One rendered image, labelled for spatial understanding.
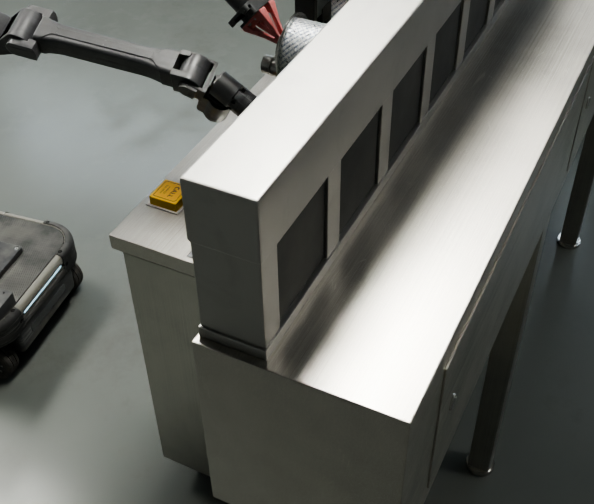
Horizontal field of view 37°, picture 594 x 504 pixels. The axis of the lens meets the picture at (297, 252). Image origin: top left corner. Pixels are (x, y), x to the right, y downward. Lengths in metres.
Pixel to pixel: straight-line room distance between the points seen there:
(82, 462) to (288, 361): 1.79
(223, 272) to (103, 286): 2.28
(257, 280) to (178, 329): 1.19
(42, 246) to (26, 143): 1.00
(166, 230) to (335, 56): 1.01
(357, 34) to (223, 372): 0.40
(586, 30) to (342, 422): 0.86
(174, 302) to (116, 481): 0.80
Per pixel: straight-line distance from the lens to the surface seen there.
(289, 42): 1.76
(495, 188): 1.16
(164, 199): 1.97
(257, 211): 0.79
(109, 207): 3.46
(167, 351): 2.11
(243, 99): 1.84
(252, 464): 1.08
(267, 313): 0.89
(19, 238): 3.03
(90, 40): 1.93
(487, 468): 2.58
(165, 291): 1.95
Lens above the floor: 2.14
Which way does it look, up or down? 42 degrees down
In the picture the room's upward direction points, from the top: 1 degrees counter-clockwise
